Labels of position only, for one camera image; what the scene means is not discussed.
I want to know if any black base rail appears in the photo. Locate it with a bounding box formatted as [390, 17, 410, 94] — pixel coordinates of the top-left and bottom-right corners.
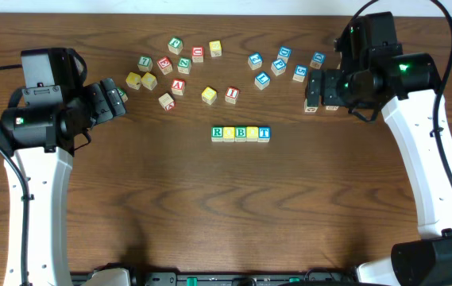
[70, 271, 360, 286]

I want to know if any green V block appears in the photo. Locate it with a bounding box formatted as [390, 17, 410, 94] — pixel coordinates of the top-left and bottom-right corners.
[117, 87, 128, 102]

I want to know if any green 7 block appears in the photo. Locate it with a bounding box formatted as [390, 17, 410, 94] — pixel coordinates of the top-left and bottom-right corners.
[137, 56, 153, 72]

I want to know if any green J block top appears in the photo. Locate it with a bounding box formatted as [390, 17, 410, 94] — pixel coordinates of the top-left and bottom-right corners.
[168, 37, 184, 55]

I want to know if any red I block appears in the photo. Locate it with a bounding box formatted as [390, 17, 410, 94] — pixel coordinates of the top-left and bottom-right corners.
[225, 87, 240, 104]

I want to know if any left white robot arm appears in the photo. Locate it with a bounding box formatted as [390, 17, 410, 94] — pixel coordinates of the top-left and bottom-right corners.
[0, 48, 126, 285]

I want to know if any blue D block right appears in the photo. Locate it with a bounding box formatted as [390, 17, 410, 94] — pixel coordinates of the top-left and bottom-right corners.
[309, 52, 326, 69]

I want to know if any green J block right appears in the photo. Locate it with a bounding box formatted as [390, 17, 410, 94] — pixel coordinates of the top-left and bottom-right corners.
[303, 100, 319, 113]

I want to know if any green N block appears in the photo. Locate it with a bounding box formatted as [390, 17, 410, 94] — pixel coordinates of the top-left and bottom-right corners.
[177, 57, 191, 74]

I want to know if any green B block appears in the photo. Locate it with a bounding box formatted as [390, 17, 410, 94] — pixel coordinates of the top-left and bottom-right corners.
[234, 126, 247, 142]

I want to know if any blue T block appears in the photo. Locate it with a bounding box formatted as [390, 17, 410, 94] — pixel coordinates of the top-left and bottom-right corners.
[257, 126, 271, 143]

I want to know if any blue L block left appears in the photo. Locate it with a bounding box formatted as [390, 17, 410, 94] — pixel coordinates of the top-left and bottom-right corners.
[254, 71, 271, 90]

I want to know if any red A block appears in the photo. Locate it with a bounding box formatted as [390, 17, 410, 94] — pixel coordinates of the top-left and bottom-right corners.
[171, 79, 186, 95]

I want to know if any blue D block upper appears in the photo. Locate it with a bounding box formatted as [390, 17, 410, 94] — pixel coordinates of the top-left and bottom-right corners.
[277, 46, 292, 63]

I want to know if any green R block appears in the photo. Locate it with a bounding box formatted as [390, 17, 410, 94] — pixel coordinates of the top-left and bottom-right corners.
[211, 126, 224, 142]

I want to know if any blue 5 block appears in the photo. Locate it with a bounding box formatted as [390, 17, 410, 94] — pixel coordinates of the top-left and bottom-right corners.
[292, 64, 308, 82]

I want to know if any yellow block centre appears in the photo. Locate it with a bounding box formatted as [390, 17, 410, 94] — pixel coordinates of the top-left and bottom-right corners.
[201, 87, 217, 105]

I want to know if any yellow block far left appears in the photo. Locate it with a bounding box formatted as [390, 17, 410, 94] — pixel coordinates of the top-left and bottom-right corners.
[126, 72, 141, 90]

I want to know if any blue d block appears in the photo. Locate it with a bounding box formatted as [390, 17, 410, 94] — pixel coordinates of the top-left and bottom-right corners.
[277, 46, 292, 63]
[309, 52, 326, 69]

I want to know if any blue P block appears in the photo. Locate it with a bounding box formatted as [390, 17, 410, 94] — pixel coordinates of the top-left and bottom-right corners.
[271, 59, 287, 76]

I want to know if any tilted red wooden block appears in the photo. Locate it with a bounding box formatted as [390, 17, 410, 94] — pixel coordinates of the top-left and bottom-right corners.
[159, 93, 176, 111]

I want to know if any red U block top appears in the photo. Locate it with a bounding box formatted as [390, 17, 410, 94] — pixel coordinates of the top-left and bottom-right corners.
[191, 46, 204, 63]

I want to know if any blue 2 block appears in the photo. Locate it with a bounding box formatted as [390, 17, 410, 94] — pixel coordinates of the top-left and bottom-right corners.
[247, 52, 263, 70]

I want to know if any green j block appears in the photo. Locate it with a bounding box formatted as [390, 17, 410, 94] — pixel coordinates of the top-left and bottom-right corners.
[168, 37, 184, 55]
[303, 100, 319, 113]

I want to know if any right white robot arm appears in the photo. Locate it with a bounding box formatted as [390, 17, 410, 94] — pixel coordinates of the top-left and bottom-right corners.
[304, 12, 452, 285]

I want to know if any yellow block top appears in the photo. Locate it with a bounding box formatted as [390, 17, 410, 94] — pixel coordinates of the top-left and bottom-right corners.
[209, 41, 222, 57]

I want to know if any red E block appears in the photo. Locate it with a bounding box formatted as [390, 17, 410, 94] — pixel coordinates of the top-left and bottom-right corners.
[156, 56, 173, 75]

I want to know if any yellow O block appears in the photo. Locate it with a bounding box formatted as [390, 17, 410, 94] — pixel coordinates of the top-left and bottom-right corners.
[222, 126, 235, 142]
[246, 126, 259, 142]

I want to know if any yellow block beside left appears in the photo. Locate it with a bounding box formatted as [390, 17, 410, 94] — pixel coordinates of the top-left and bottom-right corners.
[141, 72, 158, 91]

